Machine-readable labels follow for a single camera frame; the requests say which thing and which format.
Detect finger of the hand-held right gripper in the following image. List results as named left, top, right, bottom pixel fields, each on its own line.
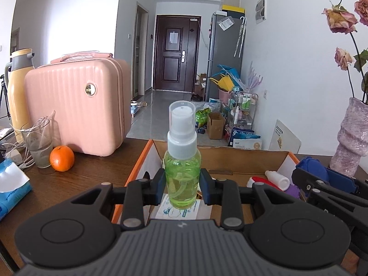
left=291, top=167, right=355, bottom=205
left=327, top=168, right=368, bottom=199

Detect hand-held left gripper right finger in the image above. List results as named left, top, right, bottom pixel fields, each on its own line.
left=199, top=168, right=300, bottom=231

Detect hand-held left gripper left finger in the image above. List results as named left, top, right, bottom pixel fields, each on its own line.
left=70, top=168, right=167, bottom=231

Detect dark blue round object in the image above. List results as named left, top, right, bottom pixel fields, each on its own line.
left=296, top=157, right=330, bottom=182

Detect green spray bottle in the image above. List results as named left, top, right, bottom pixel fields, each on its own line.
left=164, top=101, right=202, bottom=210

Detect orange-rimmed cardboard box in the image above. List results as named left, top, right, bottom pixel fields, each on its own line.
left=112, top=139, right=308, bottom=225

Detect purple object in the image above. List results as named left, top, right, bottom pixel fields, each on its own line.
left=286, top=184, right=301, bottom=199

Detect white paper booklet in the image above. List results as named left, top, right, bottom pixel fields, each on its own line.
left=149, top=194, right=213, bottom=222

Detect small white bottle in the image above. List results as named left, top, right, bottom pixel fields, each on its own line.
left=264, top=170, right=290, bottom=191

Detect pink textured vase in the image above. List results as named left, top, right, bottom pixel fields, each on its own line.
left=329, top=97, right=368, bottom=178

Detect white leaning board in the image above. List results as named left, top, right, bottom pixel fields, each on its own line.
left=269, top=119, right=302, bottom=154

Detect small brown cardboard box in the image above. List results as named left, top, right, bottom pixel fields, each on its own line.
left=207, top=112, right=227, bottom=140

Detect blue and white packet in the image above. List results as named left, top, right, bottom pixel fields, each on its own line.
left=228, top=126, right=263, bottom=150

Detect green printed bag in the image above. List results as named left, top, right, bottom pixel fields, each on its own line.
left=195, top=109, right=210, bottom=128

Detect clear plastic bag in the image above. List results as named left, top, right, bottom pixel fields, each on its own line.
left=191, top=101, right=222, bottom=118

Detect pet bowl stand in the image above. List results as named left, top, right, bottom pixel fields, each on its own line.
left=130, top=101, right=144, bottom=118

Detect pink bucket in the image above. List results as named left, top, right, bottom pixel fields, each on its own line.
left=218, top=89, right=234, bottom=104

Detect orange fruit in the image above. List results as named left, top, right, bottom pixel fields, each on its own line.
left=49, top=145, right=75, bottom=172

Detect yellow bag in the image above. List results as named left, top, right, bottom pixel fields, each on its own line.
left=209, top=75, right=234, bottom=91

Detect lilac plastic hangers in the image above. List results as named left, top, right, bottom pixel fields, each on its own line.
left=244, top=61, right=263, bottom=92

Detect pink hard-shell suitcase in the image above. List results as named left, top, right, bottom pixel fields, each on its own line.
left=24, top=52, right=132, bottom=157

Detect clear drinking glass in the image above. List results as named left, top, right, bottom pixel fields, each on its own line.
left=20, top=111, right=56, bottom=169

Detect dark brown door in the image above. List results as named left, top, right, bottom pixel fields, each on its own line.
left=153, top=15, right=202, bottom=92

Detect grey refrigerator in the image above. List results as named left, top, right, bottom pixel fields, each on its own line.
left=205, top=11, right=246, bottom=104

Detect white power strip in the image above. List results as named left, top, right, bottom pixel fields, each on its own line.
left=9, top=149, right=26, bottom=165

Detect blue tissue packet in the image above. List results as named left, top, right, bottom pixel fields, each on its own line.
left=0, top=158, right=33, bottom=222

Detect white folded umbrella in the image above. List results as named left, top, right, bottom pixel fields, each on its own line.
left=234, top=17, right=247, bottom=58

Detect large dried pink rose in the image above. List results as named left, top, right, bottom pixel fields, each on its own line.
left=322, top=0, right=368, bottom=104

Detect paper sheet on refrigerator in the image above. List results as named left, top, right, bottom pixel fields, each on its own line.
left=218, top=17, right=235, bottom=31

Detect yellow thermos jug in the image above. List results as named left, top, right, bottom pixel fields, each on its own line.
left=4, top=48, right=36, bottom=144

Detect black tripod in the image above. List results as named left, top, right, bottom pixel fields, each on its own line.
left=0, top=75, right=12, bottom=121

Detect yellow and black box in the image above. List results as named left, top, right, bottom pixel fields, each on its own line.
left=221, top=4, right=246, bottom=15

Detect metal wire rack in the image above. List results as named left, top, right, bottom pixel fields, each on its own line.
left=228, top=91, right=258, bottom=134

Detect white cables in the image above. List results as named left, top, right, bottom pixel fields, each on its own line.
left=0, top=129, right=35, bottom=170

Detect white wall panel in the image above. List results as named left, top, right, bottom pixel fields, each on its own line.
left=254, top=0, right=267, bottom=25

